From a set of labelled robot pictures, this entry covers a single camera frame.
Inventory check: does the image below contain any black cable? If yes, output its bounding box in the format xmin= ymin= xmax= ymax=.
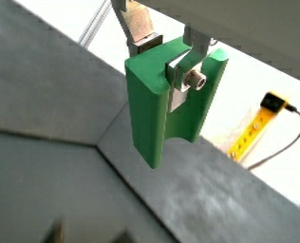
xmin=245 ymin=105 xmax=300 ymax=171

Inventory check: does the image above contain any green arch block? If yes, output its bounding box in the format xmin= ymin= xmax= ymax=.
xmin=125 ymin=38 xmax=229 ymax=168

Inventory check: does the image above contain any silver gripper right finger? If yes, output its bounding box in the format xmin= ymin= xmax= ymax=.
xmin=165 ymin=26 xmax=212 ymax=112

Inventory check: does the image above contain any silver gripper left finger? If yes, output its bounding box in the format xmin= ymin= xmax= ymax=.
xmin=112 ymin=0 xmax=162 ymax=56

